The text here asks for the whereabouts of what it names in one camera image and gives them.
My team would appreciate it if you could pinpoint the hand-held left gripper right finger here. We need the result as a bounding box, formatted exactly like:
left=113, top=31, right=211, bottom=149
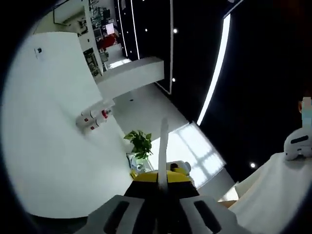
left=167, top=170, right=252, bottom=234

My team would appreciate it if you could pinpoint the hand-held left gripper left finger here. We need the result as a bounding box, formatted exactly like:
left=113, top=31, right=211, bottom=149
left=82, top=172, right=161, bottom=234

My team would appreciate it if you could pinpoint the green skincare sachet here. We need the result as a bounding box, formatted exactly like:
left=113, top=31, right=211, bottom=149
left=157, top=117, right=170, bottom=195

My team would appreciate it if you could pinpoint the small skincare bottle red label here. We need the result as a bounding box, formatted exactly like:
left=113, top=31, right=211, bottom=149
left=76, top=113, right=103, bottom=127
left=81, top=119, right=108, bottom=134

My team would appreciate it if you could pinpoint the green potted plant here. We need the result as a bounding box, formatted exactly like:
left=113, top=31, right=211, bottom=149
left=123, top=130, right=154, bottom=161

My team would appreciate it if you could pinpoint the person's white shirt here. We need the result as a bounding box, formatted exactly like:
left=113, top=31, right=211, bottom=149
left=229, top=152, right=312, bottom=234

